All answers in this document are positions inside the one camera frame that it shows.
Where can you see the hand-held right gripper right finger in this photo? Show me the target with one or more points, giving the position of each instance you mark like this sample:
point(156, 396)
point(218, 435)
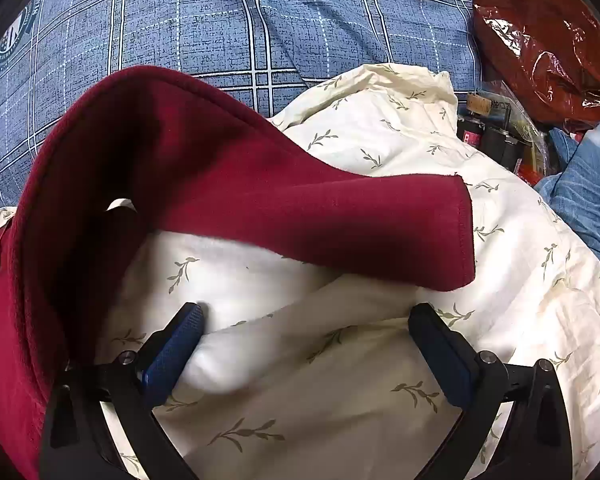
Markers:
point(445, 360)

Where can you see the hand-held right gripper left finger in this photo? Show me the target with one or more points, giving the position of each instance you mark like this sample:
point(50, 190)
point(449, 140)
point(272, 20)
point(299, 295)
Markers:
point(175, 355)

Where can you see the dark red knit garment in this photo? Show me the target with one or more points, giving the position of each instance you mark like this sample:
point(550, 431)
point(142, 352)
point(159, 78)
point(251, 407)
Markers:
point(230, 170)

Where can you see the cream leaf-print pillow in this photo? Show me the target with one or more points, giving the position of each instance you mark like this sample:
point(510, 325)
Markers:
point(380, 160)

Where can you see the light blue crumpled cloth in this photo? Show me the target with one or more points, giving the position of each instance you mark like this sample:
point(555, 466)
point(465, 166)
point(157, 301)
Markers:
point(585, 185)

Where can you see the clear bag of dark bottles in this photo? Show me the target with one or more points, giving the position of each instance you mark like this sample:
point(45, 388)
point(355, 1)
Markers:
point(500, 142)

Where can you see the blue plaid bed sheet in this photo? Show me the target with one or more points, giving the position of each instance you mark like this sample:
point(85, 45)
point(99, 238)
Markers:
point(180, 20)

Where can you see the red-brown plastic bag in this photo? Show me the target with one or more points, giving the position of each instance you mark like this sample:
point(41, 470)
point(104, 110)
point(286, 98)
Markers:
point(530, 20)

